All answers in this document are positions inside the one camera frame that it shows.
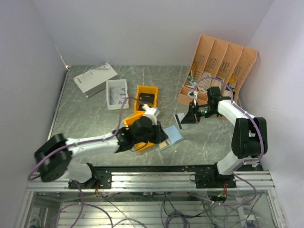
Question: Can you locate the yellow bin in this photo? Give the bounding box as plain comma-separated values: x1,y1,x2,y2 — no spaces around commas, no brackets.
123,112,155,152
134,85,159,114

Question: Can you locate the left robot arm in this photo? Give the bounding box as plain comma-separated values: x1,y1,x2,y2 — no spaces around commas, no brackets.
34,116,168,189

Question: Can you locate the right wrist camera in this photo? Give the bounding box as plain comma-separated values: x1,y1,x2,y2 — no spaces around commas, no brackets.
188,91,198,105

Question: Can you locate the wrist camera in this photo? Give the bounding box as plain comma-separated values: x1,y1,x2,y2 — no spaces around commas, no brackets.
188,91,198,105
142,104,160,125

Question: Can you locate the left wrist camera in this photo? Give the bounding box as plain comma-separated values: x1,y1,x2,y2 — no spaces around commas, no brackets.
142,104,160,125

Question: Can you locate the silver VIP cards stack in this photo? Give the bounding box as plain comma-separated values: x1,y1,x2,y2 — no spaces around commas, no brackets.
110,87,126,105

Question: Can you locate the aluminium rail frame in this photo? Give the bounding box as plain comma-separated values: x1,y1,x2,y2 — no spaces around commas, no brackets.
16,170,287,228

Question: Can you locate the white bin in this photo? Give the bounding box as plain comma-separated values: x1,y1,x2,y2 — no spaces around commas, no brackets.
106,79,128,110

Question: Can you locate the blue white box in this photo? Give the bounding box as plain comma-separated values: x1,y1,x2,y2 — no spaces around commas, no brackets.
224,81,237,97

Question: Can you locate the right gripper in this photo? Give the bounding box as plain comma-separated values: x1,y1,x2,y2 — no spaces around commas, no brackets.
180,101,217,124

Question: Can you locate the gold card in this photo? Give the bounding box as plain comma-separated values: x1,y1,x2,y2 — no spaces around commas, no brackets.
159,140,170,150

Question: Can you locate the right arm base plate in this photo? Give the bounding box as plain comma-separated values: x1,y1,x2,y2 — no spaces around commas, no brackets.
190,164,236,189

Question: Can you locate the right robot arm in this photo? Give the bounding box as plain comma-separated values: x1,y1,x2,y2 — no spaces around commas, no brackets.
181,86,267,188

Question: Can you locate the white oval paint palette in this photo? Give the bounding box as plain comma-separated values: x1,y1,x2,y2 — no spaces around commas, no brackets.
197,71,212,93

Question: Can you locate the black cards stack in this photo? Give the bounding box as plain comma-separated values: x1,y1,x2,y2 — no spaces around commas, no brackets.
138,93,155,111

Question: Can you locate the grey white booklet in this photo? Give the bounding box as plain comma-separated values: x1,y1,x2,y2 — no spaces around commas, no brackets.
73,63,120,98

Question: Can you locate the orange file organizer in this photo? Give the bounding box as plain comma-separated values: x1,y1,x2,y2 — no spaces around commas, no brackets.
178,35,258,105

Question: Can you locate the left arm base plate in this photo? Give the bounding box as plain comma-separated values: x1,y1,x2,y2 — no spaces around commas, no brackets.
64,163,111,189

